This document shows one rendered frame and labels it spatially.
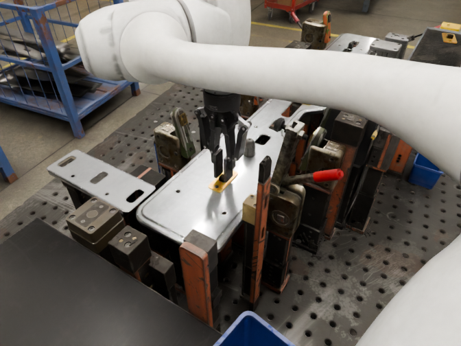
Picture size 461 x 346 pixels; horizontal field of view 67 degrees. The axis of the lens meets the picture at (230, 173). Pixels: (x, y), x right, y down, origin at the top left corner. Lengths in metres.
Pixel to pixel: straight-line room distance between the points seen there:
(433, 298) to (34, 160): 2.75
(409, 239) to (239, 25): 0.88
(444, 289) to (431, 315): 0.02
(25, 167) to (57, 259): 2.13
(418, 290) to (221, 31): 0.47
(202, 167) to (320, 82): 0.56
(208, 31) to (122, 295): 0.46
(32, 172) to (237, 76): 2.43
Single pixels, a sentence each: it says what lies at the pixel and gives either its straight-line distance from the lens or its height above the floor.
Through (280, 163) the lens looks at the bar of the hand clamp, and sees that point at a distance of 0.70.
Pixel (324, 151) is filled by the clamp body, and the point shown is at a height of 1.07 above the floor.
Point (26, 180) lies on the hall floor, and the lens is 2.71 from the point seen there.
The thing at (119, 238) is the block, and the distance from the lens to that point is 0.66.
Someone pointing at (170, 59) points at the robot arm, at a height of 1.39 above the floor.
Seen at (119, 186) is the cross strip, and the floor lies 1.00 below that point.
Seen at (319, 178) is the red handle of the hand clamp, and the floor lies 1.12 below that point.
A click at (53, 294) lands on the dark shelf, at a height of 1.03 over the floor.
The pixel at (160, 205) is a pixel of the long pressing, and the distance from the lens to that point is 0.81.
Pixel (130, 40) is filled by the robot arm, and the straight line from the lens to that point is 0.52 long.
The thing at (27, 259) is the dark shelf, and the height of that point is 1.03.
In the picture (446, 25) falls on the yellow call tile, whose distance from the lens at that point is 1.53.
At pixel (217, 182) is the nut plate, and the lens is 0.84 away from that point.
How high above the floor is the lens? 1.57
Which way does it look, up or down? 41 degrees down
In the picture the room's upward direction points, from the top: straight up
